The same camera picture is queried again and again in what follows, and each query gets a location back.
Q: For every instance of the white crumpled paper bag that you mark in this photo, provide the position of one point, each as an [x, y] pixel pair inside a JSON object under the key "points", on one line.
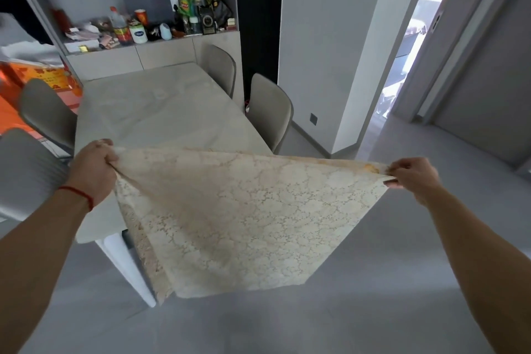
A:
{"points": [[29, 53]]}

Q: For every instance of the black hanging jacket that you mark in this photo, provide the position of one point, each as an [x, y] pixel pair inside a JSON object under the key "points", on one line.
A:
{"points": [[16, 1]]}

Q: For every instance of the green snack bag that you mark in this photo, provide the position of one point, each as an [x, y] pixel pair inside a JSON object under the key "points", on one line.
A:
{"points": [[187, 3]]}

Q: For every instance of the small brown dish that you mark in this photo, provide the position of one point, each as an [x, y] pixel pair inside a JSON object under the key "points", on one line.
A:
{"points": [[178, 33]]}

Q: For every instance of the plain grey door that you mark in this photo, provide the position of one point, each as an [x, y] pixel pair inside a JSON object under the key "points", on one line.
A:
{"points": [[493, 96]]}

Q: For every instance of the pink box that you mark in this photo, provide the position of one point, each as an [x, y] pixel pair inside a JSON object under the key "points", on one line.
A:
{"points": [[71, 100]]}

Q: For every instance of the clear jar white lid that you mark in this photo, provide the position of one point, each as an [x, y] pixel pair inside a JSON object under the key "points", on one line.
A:
{"points": [[195, 26]]}

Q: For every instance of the grey door silver lock plate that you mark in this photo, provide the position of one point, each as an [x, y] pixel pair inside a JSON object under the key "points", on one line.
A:
{"points": [[427, 67]]}

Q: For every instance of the dark wall socket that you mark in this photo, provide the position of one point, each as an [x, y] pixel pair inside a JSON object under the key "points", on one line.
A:
{"points": [[313, 118]]}

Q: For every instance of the black pouch with keys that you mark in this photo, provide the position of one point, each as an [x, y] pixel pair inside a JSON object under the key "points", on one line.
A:
{"points": [[153, 34]]}

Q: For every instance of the small cream box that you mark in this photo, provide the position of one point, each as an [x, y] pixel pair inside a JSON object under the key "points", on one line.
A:
{"points": [[231, 24]]}

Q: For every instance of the dark handbag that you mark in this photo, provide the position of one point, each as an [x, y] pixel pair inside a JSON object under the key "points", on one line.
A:
{"points": [[224, 13]]}

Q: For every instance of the red canister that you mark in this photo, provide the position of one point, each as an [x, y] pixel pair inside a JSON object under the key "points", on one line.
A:
{"points": [[62, 21]]}

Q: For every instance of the person's left forearm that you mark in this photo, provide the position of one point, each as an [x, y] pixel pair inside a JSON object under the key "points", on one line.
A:
{"points": [[33, 262]]}

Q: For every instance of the orange paper cup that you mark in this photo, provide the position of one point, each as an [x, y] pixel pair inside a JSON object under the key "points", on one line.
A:
{"points": [[141, 17]]}

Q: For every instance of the white wall socket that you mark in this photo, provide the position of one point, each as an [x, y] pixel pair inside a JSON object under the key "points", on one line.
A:
{"points": [[174, 3]]}

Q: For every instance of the pink striped packet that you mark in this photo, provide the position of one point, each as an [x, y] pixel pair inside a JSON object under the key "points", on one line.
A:
{"points": [[107, 41]]}

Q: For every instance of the person's right forearm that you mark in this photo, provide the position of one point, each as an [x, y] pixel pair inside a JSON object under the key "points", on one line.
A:
{"points": [[485, 266]]}

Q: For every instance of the white flat box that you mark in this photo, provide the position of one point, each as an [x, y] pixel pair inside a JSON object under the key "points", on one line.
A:
{"points": [[74, 46]]}

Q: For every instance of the light blue small vase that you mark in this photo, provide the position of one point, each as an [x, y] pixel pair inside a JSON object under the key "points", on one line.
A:
{"points": [[166, 32]]}

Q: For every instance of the dark sauce bottle red label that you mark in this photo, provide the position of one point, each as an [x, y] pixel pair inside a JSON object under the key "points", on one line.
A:
{"points": [[122, 32]]}

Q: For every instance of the white jar blue label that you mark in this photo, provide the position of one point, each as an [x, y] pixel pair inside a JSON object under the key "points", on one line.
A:
{"points": [[138, 34]]}

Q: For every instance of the beige lace tablecloth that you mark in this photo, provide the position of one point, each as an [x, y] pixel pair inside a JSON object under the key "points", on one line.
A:
{"points": [[240, 221]]}

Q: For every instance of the person's right hand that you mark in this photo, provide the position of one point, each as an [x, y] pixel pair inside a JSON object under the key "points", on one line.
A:
{"points": [[419, 177]]}

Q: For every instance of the grey upholstered chair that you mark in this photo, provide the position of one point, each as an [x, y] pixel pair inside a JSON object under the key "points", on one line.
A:
{"points": [[47, 113], [29, 175], [269, 111], [220, 69]]}

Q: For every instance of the black trophy plaque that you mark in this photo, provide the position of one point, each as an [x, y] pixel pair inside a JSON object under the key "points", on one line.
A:
{"points": [[207, 22]]}

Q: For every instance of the person's left hand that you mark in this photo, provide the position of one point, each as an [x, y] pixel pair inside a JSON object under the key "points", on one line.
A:
{"points": [[93, 171]]}

